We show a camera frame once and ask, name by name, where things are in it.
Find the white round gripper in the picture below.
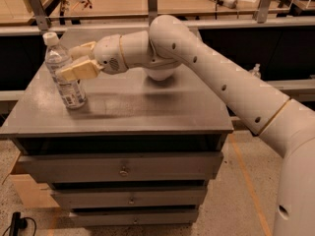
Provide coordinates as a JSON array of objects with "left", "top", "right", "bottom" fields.
[{"left": 55, "top": 34, "right": 127, "bottom": 82}]

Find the clear plastic water bottle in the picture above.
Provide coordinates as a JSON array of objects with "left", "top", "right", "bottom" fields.
[{"left": 42, "top": 32, "right": 87, "bottom": 109}]

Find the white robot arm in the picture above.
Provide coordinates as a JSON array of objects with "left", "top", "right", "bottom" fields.
[{"left": 57, "top": 15, "right": 315, "bottom": 236}]

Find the white bowl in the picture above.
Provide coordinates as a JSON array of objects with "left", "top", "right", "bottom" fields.
[{"left": 144, "top": 68, "right": 174, "bottom": 82}]

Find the small clear pump bottle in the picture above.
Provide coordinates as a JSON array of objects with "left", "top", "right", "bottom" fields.
[{"left": 249, "top": 64, "right": 261, "bottom": 78}]

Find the grey drawer cabinet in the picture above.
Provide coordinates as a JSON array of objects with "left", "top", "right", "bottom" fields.
[{"left": 0, "top": 27, "right": 234, "bottom": 228}]

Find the top grey drawer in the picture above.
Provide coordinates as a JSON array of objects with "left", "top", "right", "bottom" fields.
[{"left": 18, "top": 152, "right": 222, "bottom": 183}]

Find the grey drawer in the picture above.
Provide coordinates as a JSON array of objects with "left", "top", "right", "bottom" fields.
[
  {"left": 69, "top": 207, "right": 198, "bottom": 227},
  {"left": 18, "top": 152, "right": 222, "bottom": 183},
  {"left": 51, "top": 187, "right": 207, "bottom": 209}
]

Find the middle grey drawer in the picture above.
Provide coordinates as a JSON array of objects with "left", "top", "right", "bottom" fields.
[{"left": 51, "top": 187, "right": 207, "bottom": 209}]

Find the bottom grey drawer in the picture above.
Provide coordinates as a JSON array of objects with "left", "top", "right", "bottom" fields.
[{"left": 69, "top": 207, "right": 198, "bottom": 227}]

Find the black power cable plug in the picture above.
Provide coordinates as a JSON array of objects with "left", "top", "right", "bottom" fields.
[{"left": 1, "top": 211, "right": 37, "bottom": 236}]

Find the metal guard rail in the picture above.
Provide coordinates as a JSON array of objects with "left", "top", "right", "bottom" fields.
[{"left": 0, "top": 0, "right": 315, "bottom": 37}]

